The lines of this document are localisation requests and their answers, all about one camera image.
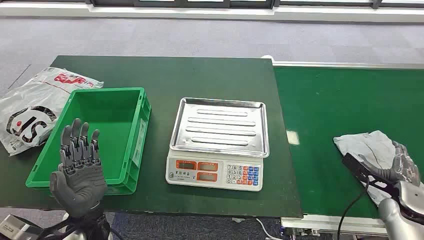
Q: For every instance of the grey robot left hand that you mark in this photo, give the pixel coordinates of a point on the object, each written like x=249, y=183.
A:
x=79, y=185

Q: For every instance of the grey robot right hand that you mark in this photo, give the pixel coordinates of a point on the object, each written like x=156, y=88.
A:
x=406, y=167

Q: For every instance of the grey plastic mailer parcel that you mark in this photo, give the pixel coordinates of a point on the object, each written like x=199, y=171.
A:
x=371, y=145

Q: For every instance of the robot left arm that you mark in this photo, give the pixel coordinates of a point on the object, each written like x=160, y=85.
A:
x=91, y=227

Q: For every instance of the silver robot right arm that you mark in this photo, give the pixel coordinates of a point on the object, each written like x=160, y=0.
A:
x=402, y=215

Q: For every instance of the green conveyor belt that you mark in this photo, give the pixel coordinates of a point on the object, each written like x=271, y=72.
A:
x=331, y=109

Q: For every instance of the white printed plastic mailer parcel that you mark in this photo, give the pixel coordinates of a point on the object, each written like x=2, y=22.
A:
x=30, y=102

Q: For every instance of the green plastic crate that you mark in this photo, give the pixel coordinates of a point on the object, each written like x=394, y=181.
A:
x=102, y=116

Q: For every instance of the white label on crate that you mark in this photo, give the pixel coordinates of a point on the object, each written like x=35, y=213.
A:
x=140, y=142

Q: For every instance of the white electronic scale steel tray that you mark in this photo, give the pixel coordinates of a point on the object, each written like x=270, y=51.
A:
x=218, y=127

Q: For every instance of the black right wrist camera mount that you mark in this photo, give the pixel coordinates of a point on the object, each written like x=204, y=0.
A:
x=359, y=169

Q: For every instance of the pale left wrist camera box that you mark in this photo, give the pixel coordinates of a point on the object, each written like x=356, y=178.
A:
x=13, y=228

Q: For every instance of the silver conveyor frame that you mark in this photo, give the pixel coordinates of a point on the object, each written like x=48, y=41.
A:
x=331, y=224

